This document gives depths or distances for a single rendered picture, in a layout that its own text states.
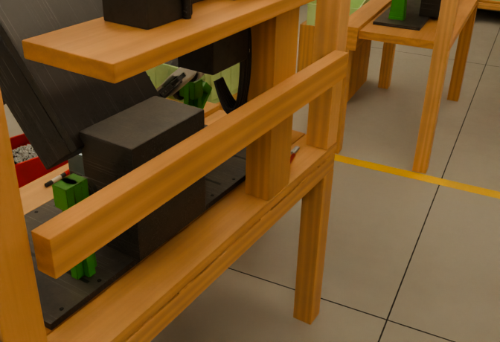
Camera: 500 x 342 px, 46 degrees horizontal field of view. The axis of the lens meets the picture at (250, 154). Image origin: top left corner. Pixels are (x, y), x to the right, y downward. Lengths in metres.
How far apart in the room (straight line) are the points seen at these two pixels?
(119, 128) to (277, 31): 0.51
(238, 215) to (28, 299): 0.82
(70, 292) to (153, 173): 0.45
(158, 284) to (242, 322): 1.20
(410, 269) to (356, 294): 0.36
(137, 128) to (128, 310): 0.45
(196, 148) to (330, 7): 0.89
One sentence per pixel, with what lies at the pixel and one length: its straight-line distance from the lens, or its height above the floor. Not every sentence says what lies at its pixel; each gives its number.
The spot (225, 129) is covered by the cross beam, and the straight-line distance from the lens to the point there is 1.46.
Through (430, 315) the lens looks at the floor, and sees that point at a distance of 2.93.
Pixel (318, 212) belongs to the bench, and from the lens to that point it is 2.39.
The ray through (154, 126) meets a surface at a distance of 1.56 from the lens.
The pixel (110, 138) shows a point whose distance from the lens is 1.51.
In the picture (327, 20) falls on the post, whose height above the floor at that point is 1.37.
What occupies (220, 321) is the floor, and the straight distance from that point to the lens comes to 2.76.
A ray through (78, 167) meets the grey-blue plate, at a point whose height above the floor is 0.99.
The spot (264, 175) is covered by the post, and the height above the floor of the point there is 0.97.
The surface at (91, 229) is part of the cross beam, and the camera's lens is 1.17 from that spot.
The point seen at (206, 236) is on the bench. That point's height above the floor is 0.88.
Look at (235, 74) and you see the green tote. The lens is 2.94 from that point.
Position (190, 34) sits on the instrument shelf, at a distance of 1.28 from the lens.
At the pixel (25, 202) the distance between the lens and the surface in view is 1.96.
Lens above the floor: 1.90
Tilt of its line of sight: 28 degrees down
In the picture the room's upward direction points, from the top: 1 degrees clockwise
